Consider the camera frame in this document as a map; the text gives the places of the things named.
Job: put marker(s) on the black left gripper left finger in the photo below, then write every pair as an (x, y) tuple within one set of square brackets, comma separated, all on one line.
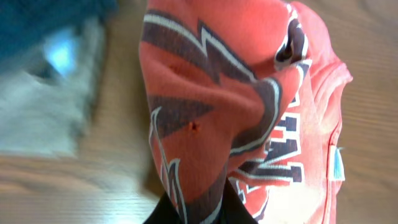
[(164, 212)]

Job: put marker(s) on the navy blue folded garment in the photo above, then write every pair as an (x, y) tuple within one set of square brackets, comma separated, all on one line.
[(24, 23)]

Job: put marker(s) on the red printed t-shirt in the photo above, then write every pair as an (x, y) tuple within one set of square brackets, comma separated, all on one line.
[(245, 91)]

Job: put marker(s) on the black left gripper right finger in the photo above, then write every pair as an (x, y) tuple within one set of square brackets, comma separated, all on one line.
[(232, 209)]

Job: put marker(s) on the khaki folded garment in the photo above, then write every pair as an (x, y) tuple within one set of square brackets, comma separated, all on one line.
[(42, 113)]

